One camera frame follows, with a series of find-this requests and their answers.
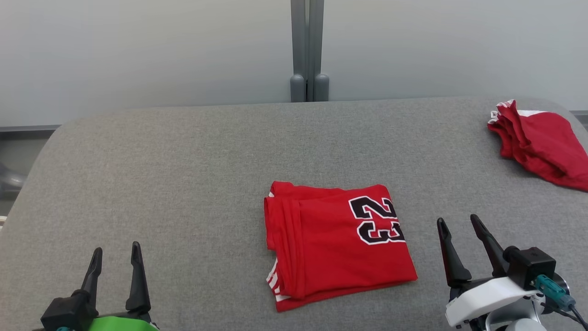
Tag red shorts with white stripe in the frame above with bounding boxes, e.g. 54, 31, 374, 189
487, 100, 588, 193

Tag red shirt with white sleeves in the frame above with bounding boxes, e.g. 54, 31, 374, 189
263, 181, 418, 313

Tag grey curved partition foot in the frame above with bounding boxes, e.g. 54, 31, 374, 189
0, 163, 26, 198

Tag right camera cable teal plug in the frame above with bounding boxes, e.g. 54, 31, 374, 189
533, 274, 588, 329

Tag grey double partition post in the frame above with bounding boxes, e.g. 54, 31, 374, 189
290, 0, 330, 103

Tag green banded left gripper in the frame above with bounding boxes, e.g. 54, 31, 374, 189
82, 241, 159, 331

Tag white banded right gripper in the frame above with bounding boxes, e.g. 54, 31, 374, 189
436, 214, 545, 328

